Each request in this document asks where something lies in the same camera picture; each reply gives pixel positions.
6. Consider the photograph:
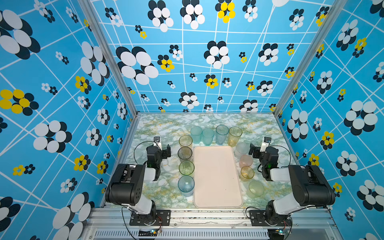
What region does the pink textured cup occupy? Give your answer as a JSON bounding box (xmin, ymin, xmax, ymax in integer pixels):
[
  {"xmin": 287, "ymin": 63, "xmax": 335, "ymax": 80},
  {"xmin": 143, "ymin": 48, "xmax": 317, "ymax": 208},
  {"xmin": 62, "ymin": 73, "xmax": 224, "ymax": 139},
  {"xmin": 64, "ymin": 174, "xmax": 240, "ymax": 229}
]
[{"xmin": 239, "ymin": 155, "xmax": 254, "ymax": 169}]

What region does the amber short glass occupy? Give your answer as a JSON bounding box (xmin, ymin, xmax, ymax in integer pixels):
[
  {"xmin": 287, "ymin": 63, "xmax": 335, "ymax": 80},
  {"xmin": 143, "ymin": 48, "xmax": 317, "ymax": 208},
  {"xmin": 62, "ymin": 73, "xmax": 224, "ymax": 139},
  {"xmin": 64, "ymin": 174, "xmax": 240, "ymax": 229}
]
[{"xmin": 240, "ymin": 166, "xmax": 255, "ymax": 181}]

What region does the clear frosted textured cup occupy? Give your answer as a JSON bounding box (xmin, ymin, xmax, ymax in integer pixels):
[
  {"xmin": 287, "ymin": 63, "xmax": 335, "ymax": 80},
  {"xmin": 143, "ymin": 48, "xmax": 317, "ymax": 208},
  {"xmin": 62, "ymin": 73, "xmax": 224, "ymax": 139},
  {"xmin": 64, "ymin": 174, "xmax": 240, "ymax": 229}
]
[{"xmin": 235, "ymin": 142, "xmax": 250, "ymax": 158}]

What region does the light green textured cup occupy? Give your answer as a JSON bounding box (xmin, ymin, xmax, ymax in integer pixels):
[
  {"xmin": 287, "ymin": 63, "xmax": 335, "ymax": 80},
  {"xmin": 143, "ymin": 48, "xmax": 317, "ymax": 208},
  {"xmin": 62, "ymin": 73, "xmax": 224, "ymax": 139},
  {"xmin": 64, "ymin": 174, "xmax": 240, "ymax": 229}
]
[{"xmin": 247, "ymin": 180, "xmax": 265, "ymax": 198}]

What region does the teal textured cup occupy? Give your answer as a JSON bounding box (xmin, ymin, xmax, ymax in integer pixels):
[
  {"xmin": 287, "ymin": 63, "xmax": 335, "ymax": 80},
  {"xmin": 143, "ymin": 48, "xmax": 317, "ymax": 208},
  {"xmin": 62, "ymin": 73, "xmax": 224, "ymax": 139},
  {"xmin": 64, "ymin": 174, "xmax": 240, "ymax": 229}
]
[
  {"xmin": 191, "ymin": 126, "xmax": 203, "ymax": 144},
  {"xmin": 202, "ymin": 128, "xmax": 215, "ymax": 146}
]

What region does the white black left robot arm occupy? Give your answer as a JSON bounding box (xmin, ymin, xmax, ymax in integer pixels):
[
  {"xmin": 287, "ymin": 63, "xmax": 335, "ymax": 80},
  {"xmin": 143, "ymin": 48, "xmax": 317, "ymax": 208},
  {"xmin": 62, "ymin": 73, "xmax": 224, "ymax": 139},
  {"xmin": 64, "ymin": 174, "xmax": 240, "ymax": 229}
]
[{"xmin": 105, "ymin": 143, "xmax": 171, "ymax": 226}]

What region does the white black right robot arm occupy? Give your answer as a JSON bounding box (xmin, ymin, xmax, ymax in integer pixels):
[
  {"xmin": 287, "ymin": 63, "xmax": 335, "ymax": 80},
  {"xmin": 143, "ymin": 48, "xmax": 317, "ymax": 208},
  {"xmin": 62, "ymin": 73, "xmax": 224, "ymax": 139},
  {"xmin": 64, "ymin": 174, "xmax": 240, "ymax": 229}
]
[{"xmin": 249, "ymin": 144, "xmax": 336, "ymax": 226}]

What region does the beige rectangular tray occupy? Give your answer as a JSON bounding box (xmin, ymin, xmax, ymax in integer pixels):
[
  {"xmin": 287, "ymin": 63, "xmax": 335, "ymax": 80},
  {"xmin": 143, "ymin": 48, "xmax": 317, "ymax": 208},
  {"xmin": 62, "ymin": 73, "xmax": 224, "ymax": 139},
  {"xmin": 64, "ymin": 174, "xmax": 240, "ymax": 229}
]
[{"xmin": 193, "ymin": 146, "xmax": 244, "ymax": 209}]

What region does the grey smoky glass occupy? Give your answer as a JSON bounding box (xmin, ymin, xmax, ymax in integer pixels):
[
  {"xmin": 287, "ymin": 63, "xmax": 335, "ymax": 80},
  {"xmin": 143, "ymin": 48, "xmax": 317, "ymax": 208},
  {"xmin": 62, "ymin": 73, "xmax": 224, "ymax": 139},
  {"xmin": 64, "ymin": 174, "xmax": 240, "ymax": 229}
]
[{"xmin": 178, "ymin": 147, "xmax": 193, "ymax": 163}]

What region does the yellow clear glass left column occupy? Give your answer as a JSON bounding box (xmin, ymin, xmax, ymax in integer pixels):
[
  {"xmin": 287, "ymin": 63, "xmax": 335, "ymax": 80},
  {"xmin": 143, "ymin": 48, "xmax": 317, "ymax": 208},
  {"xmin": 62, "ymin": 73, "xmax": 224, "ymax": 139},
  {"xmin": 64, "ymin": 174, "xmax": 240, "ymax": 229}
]
[{"xmin": 179, "ymin": 135, "xmax": 193, "ymax": 149}]

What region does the green clear glass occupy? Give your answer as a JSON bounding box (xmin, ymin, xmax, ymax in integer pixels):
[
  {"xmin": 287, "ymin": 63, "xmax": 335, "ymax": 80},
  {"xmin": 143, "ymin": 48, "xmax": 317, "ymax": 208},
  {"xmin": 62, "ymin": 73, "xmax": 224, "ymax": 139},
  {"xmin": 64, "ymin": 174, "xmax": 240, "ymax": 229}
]
[{"xmin": 179, "ymin": 161, "xmax": 195, "ymax": 176}]

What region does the blue clear glass front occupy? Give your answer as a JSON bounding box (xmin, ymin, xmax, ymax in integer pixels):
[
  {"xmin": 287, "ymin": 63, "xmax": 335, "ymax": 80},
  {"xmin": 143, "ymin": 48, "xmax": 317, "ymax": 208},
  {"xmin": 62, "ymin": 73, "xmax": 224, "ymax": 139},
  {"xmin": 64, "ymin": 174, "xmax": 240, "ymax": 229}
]
[{"xmin": 178, "ymin": 176, "xmax": 195, "ymax": 197}]

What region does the yellow clear tall glass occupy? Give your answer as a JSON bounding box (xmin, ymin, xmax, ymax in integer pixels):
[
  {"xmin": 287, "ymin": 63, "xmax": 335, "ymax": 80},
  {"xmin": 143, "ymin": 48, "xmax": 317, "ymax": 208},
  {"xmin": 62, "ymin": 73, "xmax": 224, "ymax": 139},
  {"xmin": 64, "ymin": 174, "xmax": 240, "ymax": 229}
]
[{"xmin": 228, "ymin": 127, "xmax": 243, "ymax": 147}]

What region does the blue clear tall glass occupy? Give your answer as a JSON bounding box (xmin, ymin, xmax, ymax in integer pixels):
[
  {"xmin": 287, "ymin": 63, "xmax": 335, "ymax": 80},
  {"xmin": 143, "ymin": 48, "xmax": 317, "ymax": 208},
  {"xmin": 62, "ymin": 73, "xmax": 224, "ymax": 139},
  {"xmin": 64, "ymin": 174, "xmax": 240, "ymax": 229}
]
[{"xmin": 216, "ymin": 125, "xmax": 229, "ymax": 145}]

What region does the small green circuit board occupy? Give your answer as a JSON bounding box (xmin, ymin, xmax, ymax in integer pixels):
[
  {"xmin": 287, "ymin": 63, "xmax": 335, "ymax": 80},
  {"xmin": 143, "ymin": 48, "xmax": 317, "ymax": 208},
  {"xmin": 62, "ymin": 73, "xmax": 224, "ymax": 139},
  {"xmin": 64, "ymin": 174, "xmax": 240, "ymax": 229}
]
[{"xmin": 138, "ymin": 229, "xmax": 159, "ymax": 237}]

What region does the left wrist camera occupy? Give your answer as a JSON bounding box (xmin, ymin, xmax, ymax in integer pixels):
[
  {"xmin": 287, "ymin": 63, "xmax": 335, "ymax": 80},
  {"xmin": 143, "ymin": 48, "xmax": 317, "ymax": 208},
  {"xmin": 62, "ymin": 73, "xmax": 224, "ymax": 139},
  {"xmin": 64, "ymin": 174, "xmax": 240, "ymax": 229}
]
[{"xmin": 153, "ymin": 136, "xmax": 162, "ymax": 150}]

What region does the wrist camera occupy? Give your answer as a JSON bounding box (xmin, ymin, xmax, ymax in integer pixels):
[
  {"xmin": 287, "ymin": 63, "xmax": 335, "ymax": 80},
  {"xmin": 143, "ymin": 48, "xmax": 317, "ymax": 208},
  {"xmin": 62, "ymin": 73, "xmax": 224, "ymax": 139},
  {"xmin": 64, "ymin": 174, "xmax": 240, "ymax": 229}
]
[
  {"xmin": 153, "ymin": 136, "xmax": 162, "ymax": 150},
  {"xmin": 260, "ymin": 137, "xmax": 272, "ymax": 153}
]

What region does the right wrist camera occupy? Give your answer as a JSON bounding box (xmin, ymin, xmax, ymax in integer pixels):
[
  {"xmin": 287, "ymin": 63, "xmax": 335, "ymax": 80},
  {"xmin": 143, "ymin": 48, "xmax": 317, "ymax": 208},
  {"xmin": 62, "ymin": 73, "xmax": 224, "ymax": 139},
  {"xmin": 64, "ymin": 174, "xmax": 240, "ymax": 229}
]
[{"xmin": 260, "ymin": 137, "xmax": 272, "ymax": 153}]

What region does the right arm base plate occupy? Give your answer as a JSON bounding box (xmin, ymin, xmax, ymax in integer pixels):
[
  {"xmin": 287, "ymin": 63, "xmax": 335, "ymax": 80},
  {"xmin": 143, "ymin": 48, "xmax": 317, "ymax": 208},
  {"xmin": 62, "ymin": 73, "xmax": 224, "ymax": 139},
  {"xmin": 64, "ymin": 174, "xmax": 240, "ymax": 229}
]
[{"xmin": 247, "ymin": 210, "xmax": 292, "ymax": 227}]

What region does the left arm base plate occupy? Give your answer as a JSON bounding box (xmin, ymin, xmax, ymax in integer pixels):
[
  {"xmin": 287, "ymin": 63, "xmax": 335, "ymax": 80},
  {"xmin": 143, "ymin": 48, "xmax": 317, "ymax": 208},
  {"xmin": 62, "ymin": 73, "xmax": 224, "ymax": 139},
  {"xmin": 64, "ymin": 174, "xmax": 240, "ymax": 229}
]
[{"xmin": 129, "ymin": 210, "xmax": 171, "ymax": 227}]

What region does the aluminium front frame rail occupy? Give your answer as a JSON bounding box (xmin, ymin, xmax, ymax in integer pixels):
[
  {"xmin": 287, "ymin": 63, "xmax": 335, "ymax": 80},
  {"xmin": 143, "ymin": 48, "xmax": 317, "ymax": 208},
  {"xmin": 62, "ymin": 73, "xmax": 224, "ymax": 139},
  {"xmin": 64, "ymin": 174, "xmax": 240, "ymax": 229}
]
[{"xmin": 81, "ymin": 208, "xmax": 342, "ymax": 240}]

